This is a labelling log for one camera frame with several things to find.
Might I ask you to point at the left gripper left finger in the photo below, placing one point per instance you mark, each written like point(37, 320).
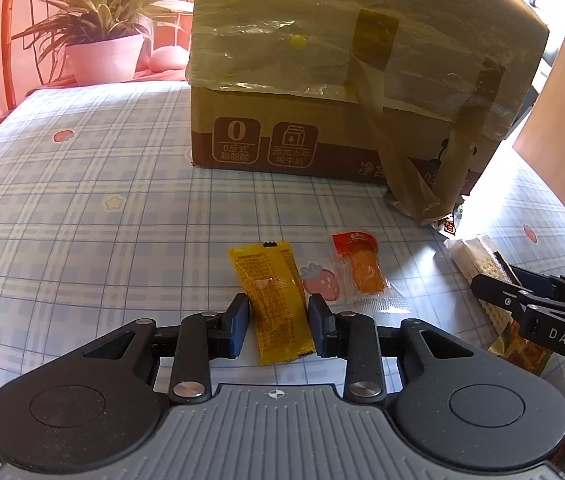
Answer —
point(202, 338)

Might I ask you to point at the red metal chair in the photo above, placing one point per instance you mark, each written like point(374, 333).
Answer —
point(23, 71)

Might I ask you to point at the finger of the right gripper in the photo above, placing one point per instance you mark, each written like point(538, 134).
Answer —
point(543, 285)
point(500, 293)

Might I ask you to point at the white soda cracker pack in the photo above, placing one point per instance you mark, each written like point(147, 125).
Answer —
point(477, 256)

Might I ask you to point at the taped cardboard box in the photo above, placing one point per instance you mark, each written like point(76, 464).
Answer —
point(416, 94)

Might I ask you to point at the orange cracker snack pack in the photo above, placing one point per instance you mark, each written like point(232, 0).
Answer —
point(512, 347)

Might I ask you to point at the red orange snack packet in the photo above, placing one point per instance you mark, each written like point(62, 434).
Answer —
point(359, 251)

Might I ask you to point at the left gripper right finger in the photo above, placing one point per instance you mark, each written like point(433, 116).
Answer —
point(352, 337)

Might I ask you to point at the yellow snack packet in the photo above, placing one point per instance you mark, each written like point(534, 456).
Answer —
point(269, 275)

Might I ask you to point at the plaid strawberry bed sheet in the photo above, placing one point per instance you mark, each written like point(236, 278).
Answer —
point(104, 219)

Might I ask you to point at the red white small packet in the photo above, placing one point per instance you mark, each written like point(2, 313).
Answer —
point(448, 225)

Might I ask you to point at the potted green plant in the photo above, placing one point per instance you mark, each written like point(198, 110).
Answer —
point(83, 23)

